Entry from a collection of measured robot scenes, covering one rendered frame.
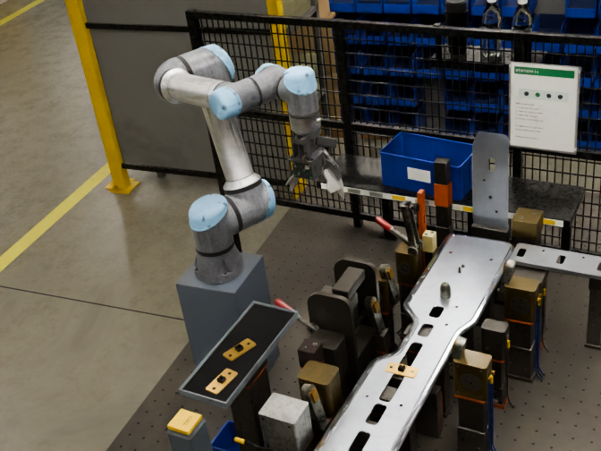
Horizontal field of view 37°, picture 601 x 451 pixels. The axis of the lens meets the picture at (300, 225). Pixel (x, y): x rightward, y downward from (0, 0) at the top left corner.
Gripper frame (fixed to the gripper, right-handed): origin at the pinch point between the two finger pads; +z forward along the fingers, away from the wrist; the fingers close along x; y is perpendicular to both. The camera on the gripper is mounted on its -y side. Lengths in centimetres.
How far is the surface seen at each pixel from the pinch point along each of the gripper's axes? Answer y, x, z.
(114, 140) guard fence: -183, -241, 110
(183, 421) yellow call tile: 61, -8, 28
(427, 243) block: -42, 12, 40
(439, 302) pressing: -19, 24, 44
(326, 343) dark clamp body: 15.9, 6.1, 36.0
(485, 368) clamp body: 7, 47, 40
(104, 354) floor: -51, -156, 144
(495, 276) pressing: -37, 35, 44
